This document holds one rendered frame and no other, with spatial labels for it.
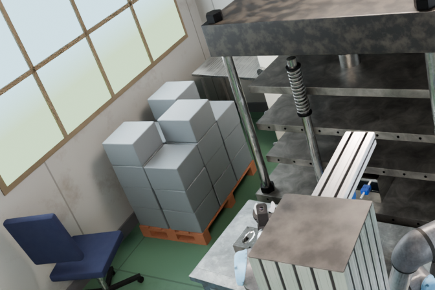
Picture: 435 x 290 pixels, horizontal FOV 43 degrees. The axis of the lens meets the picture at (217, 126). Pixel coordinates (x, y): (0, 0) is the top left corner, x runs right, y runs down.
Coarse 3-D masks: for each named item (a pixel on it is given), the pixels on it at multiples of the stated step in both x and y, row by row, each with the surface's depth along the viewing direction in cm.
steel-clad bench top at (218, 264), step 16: (240, 224) 344; (256, 224) 339; (384, 224) 307; (224, 240) 335; (384, 240) 297; (208, 256) 327; (224, 256) 323; (384, 256) 287; (192, 272) 319; (208, 272) 315; (224, 272) 312; (240, 288) 297
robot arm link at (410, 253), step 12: (408, 240) 182; (420, 240) 180; (396, 252) 186; (408, 252) 181; (420, 252) 179; (396, 264) 186; (408, 264) 183; (420, 264) 182; (396, 276) 195; (408, 276) 192; (396, 288) 202; (408, 288) 212
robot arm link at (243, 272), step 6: (240, 252) 190; (246, 252) 188; (234, 258) 189; (240, 258) 187; (246, 258) 186; (234, 264) 188; (240, 264) 186; (246, 264) 185; (234, 270) 187; (240, 270) 186; (246, 270) 185; (240, 276) 186; (246, 276) 186; (252, 276) 185; (240, 282) 187; (246, 282) 187; (252, 282) 187; (246, 288) 191; (252, 288) 188; (258, 288) 188
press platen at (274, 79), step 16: (272, 64) 353; (304, 64) 339; (320, 64) 332; (336, 64) 326; (368, 64) 314; (384, 64) 308; (400, 64) 303; (416, 64) 297; (256, 80) 339; (272, 80) 333; (288, 80) 326; (304, 80) 320; (320, 80) 314; (336, 80) 308; (352, 80) 303; (368, 80) 297; (384, 80) 292; (400, 80) 287; (416, 80) 283; (384, 96) 288; (400, 96) 282; (416, 96) 277
